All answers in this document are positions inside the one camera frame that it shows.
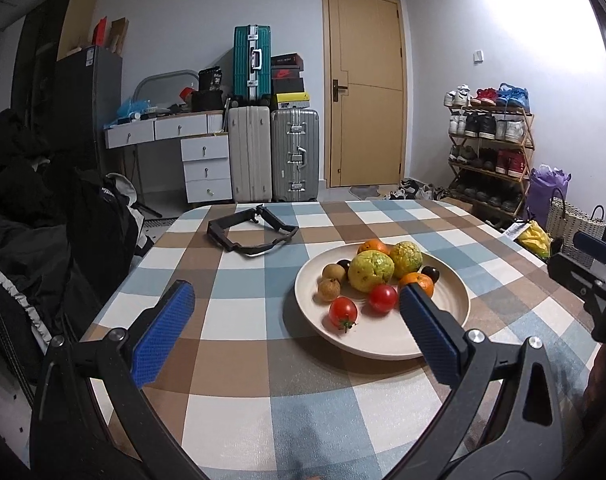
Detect orange tangerine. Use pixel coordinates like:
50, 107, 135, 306
397, 272, 434, 297
357, 238, 390, 255

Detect dark plum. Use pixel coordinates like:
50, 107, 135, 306
421, 266, 441, 284
338, 259, 351, 272

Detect red tomato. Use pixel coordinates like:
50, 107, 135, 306
368, 284, 399, 314
328, 296, 358, 333

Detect brown longan fruit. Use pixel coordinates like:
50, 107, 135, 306
321, 263, 346, 283

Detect person's right hand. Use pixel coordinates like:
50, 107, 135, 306
584, 344, 606, 408

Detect woven basket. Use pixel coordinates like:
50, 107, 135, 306
546, 188, 606, 261

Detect purple bag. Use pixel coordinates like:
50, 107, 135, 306
525, 165, 572, 228

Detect cream round plate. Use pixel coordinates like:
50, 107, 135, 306
293, 242, 472, 362

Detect checkered tablecloth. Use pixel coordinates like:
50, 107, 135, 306
86, 200, 598, 479

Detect black clothes pile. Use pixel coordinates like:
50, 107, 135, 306
0, 108, 152, 336

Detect wooden shoe rack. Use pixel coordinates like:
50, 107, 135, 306
446, 105, 535, 220

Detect white drawer desk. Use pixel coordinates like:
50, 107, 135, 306
106, 110, 233, 204

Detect beige suitcase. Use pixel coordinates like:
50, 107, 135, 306
228, 106, 273, 203

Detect silver suitcase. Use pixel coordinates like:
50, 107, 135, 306
271, 108, 319, 203

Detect dark grey cabinet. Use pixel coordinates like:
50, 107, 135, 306
48, 46, 122, 174

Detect stacked shoe boxes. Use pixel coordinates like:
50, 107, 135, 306
271, 53, 311, 110

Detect wooden door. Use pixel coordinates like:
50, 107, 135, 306
323, 0, 408, 188

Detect teal suitcase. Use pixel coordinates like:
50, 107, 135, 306
233, 25, 271, 101

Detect black plastic frame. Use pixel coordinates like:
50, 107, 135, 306
207, 204, 299, 258

